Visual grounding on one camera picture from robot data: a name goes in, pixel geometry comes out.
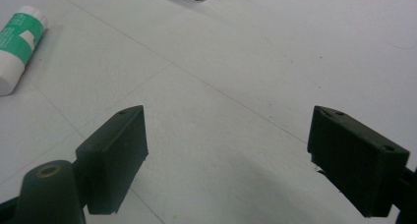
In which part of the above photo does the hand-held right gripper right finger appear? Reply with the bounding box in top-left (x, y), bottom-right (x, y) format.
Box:
top-left (306, 105), bottom-right (411, 218)

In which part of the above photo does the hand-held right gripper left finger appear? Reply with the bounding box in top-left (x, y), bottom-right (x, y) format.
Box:
top-left (75, 104), bottom-right (149, 216)

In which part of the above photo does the green and white glue stick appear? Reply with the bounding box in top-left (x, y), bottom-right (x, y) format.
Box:
top-left (0, 5), bottom-right (49, 97)

